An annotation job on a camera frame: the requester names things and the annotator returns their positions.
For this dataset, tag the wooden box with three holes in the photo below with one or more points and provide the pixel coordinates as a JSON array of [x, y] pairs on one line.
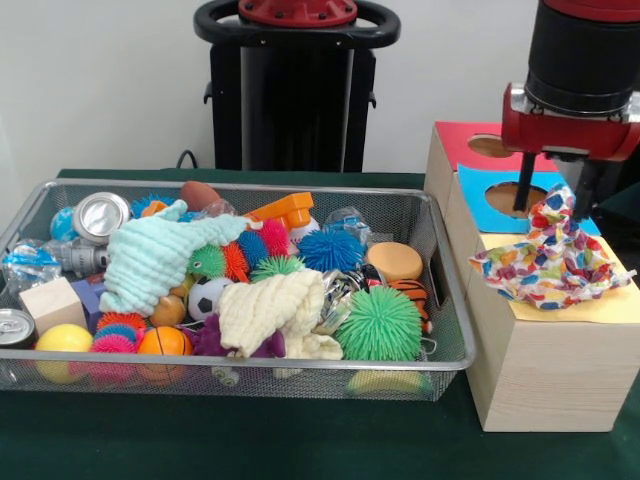
[[550, 380]]

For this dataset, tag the cream yellow cloth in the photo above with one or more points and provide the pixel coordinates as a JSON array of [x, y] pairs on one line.
[[262, 312]]

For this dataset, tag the blue spiky ball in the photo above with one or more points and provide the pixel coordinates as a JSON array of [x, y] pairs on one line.
[[330, 250]]

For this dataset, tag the small soccer ball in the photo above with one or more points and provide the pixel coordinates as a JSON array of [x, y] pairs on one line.
[[206, 298]]

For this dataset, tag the silver drink can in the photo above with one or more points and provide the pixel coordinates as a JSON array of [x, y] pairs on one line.
[[100, 215]]

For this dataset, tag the green spiky ball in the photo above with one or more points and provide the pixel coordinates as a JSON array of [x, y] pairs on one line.
[[380, 323]]

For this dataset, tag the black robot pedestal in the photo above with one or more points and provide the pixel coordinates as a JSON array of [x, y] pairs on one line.
[[290, 100]]

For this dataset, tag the polka-dot cloth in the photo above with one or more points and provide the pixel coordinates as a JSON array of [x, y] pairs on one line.
[[550, 265]]

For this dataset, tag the pink spiky ball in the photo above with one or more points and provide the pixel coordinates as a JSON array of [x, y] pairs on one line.
[[112, 342]]

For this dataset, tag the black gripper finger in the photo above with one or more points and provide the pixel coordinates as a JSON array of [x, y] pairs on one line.
[[523, 182], [588, 190]]

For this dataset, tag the orange plastic toy brick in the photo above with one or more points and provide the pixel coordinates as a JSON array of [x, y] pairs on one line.
[[283, 208]]

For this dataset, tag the mint green cloth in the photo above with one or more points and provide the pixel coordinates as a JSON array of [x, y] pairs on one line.
[[155, 262]]

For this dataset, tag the small orange basketball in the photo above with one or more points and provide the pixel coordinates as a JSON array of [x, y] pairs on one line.
[[163, 342]]

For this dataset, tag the clear mesh bin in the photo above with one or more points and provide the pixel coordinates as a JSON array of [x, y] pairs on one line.
[[445, 320]]

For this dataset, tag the black upright panel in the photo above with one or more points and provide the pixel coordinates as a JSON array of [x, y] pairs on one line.
[[625, 190]]

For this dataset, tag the tan round wooden block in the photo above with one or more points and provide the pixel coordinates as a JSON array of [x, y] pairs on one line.
[[393, 262]]

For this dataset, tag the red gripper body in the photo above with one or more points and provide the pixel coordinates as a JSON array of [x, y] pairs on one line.
[[565, 135]]

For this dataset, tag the dark green tablecloth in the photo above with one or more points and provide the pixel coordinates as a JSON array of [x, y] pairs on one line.
[[250, 440]]

